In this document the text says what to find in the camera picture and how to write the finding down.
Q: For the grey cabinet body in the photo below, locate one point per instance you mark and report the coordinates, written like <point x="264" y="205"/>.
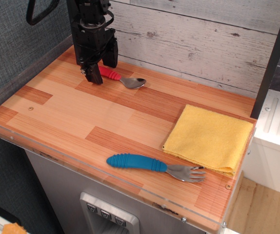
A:
<point x="63" y="187"/>

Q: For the yellow folded cloth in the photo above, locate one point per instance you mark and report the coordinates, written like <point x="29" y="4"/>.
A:
<point x="209" y="139"/>

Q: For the red handled metal spoon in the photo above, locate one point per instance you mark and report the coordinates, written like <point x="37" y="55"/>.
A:
<point x="130" y="83"/>

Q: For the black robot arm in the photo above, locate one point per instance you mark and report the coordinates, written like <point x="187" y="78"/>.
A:
<point x="90" y="11"/>

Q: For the clear acrylic table edge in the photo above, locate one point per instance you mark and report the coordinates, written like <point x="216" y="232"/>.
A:
<point x="203" y="204"/>

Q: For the white toy sink unit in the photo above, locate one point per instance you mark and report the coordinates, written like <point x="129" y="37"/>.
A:
<point x="262" y="162"/>

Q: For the silver dispenser panel with buttons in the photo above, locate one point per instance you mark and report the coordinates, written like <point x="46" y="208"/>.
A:
<point x="105" y="218"/>

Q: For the orange object bottom left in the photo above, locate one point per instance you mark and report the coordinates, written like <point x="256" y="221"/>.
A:
<point x="13" y="228"/>

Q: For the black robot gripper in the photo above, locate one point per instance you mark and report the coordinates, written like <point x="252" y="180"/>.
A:
<point x="92" y="43"/>

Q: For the dark right shelf post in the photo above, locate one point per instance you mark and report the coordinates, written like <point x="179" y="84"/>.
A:
<point x="267" y="78"/>

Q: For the blue handled metal fork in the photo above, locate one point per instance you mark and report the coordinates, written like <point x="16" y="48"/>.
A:
<point x="180" y="172"/>

